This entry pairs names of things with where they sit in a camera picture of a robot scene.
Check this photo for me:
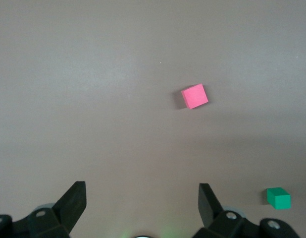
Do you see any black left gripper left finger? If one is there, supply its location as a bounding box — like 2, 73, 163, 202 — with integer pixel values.
0, 181, 87, 238

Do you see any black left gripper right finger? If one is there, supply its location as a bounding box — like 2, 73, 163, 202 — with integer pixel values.
192, 183, 300, 238

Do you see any green foam cube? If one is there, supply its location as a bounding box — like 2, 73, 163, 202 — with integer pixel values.
266, 187, 292, 210

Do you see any pink foam cube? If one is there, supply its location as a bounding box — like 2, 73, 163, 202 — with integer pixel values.
181, 83, 209, 110

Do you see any brown table cover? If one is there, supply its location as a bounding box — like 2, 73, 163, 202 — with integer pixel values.
0, 0, 306, 238

